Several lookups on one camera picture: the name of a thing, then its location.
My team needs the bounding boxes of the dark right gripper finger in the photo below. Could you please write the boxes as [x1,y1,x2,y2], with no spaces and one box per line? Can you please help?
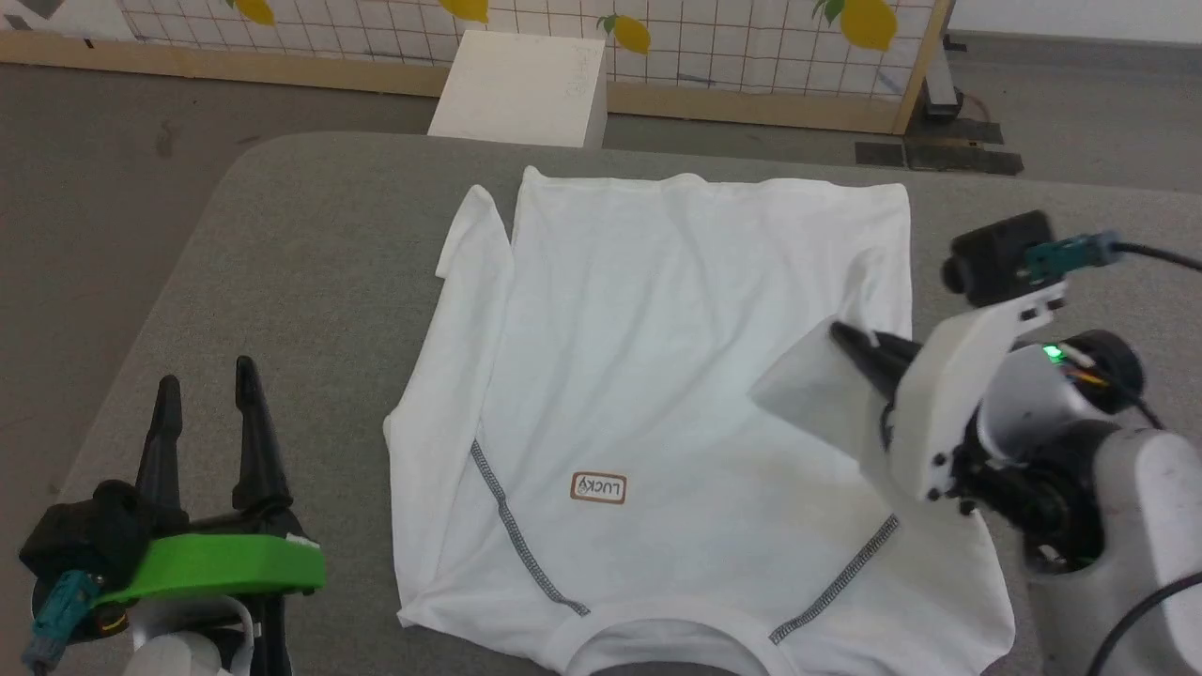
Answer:
[829,320,923,374]
[843,344,906,402]

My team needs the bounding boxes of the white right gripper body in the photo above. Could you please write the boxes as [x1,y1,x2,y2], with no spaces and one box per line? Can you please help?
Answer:
[857,280,1070,505]

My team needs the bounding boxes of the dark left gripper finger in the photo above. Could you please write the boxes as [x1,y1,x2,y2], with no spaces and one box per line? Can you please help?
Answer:
[230,356,294,514]
[134,375,186,510]

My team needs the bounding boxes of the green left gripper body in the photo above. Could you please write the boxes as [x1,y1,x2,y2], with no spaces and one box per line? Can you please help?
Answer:
[92,510,328,608]

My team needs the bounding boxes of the white long-sleeve shirt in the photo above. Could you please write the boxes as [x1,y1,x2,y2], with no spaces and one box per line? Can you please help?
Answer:
[383,166,1017,676]

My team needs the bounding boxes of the black floor plate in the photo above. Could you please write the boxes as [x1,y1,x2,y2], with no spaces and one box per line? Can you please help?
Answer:
[853,139,1025,177]

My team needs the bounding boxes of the grey metal panel stand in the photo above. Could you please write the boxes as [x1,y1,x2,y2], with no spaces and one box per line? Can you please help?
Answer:
[923,39,970,120]

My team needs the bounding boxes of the grey diamond pattern panel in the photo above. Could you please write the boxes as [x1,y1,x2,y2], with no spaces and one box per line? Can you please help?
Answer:
[0,0,134,40]

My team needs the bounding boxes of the white box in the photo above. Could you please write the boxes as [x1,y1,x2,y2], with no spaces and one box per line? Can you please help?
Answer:
[427,30,609,149]

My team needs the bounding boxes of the teal cable connector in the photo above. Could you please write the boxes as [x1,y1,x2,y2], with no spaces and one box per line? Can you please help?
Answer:
[1024,232,1124,284]
[23,571,106,673]

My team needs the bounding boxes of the lemon print wall panel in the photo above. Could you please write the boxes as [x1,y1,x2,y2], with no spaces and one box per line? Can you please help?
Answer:
[0,0,955,135]

